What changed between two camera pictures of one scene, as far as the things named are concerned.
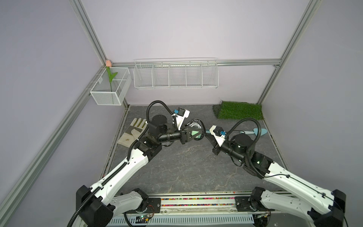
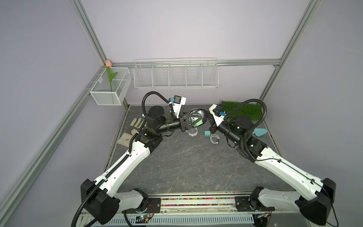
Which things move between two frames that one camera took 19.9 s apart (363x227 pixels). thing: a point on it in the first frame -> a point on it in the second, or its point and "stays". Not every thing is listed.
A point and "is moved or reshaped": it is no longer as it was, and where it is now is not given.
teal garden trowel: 263,132 stays
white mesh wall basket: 101,92 stays
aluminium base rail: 214,205 stays
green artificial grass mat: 237,110 stays
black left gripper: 185,133 -> 184,123
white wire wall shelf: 176,73 stays
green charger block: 194,132 is moved or reshaped
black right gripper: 216,149 -> 214,128
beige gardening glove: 133,132 stays
